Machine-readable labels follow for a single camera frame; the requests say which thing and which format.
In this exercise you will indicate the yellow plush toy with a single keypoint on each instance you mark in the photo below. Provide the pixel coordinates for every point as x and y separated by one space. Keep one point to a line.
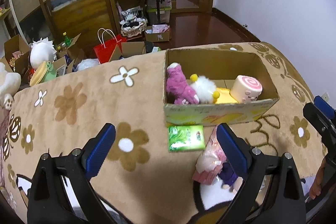
222 96

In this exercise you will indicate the person's right hand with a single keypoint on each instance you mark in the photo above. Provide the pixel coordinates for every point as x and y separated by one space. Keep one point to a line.
315 189

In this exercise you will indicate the white round plush head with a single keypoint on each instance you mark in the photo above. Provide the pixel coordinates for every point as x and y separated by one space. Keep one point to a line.
42 50

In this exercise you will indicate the open cardboard box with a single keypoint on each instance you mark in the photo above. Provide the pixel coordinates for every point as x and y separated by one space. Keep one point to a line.
218 87

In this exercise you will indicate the green tissue pack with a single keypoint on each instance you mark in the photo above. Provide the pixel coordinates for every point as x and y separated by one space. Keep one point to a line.
186 138

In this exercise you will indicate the white-haired blindfold plush doll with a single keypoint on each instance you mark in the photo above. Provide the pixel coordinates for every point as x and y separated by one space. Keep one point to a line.
225 187

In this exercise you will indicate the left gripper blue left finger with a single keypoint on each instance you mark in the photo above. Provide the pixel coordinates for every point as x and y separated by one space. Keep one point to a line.
96 150

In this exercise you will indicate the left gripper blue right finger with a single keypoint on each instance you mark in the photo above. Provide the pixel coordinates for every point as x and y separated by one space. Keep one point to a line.
236 150

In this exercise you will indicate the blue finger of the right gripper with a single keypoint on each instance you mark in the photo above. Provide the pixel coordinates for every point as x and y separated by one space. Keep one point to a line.
324 107

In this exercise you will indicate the red paper shopping bag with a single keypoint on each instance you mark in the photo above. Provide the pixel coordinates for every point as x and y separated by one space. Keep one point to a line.
108 43

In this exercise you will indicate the clear storage bin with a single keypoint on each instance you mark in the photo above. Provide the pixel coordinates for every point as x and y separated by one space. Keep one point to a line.
158 11

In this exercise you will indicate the green frog plush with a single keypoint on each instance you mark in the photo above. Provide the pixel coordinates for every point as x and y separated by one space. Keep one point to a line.
44 73

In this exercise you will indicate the wicker basket with socks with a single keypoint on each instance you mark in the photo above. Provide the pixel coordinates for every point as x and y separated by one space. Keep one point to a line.
133 27

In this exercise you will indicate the white fluffy plush yellow pompoms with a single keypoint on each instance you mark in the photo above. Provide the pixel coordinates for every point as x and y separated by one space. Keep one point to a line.
205 89

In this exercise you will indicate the white and tan plush dog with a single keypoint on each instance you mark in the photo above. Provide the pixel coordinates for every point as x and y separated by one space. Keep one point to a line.
10 83

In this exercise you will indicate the brown cardboard box left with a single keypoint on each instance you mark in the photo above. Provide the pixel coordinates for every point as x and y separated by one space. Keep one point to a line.
16 57

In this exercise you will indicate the beige floral blanket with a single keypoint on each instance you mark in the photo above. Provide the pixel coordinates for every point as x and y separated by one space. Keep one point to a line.
141 178

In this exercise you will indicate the small cardboard box on floor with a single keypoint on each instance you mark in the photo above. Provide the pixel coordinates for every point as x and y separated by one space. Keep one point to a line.
158 33

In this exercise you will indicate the pink dress doll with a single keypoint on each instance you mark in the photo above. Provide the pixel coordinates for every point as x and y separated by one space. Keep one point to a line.
210 162

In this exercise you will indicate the green glass bottle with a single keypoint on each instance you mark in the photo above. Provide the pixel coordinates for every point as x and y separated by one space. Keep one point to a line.
67 40

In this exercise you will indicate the pink swirl roll plush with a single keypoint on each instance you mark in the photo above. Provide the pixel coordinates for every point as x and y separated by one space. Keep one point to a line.
246 89

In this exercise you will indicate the pink plush toy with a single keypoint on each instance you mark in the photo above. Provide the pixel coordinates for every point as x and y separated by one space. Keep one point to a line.
178 88

